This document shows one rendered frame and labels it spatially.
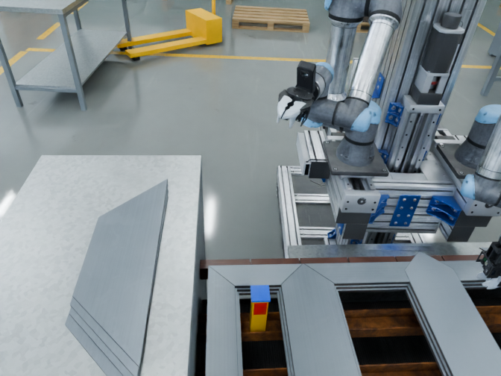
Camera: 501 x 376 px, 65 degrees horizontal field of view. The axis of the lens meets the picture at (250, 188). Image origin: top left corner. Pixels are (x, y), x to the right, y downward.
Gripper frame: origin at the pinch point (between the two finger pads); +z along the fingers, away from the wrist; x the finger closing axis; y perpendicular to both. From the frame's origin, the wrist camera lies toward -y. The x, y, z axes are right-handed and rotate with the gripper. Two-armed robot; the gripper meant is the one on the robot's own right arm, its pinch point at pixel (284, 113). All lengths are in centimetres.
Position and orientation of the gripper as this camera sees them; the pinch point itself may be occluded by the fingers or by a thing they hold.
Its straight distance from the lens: 100.5
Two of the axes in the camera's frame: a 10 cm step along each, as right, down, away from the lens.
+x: -8.9, -4.0, 2.2
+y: -1.6, 7.3, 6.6
